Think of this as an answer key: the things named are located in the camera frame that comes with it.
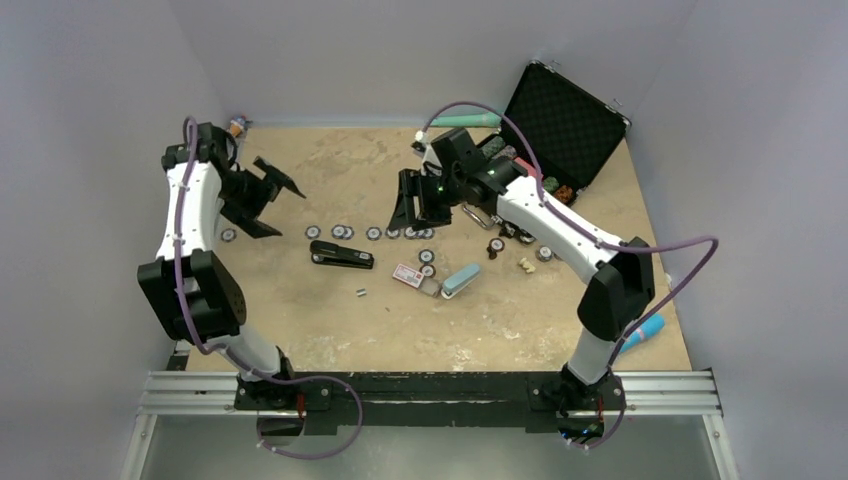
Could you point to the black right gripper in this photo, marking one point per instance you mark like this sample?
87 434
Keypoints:
405 214

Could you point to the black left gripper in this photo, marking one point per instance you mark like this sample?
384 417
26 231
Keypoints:
269 188

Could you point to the black stapler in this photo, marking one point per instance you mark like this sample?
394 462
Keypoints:
331 254

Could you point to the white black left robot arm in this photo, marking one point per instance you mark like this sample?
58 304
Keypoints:
191 292

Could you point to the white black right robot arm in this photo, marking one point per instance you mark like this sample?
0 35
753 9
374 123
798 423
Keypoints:
618 274

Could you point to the light blue stapler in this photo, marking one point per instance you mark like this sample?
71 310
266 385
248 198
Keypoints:
459 280

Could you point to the poker chip row right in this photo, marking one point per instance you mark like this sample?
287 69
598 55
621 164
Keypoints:
373 233

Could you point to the poker chip above box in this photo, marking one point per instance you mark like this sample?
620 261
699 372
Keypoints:
426 256

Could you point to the poker chip far left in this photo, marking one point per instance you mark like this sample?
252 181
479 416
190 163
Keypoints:
228 235

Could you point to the poker chip near box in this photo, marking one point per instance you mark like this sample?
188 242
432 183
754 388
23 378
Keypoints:
428 270

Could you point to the cream chess piece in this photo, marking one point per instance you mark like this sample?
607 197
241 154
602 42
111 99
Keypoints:
527 266

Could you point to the mint green tube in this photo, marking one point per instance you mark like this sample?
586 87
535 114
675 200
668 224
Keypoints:
478 120

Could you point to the black poker chip case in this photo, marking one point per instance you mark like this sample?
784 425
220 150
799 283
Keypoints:
572 133

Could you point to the blue pen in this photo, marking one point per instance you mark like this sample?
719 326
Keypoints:
649 329

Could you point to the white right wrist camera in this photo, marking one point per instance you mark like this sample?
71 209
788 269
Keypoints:
430 164

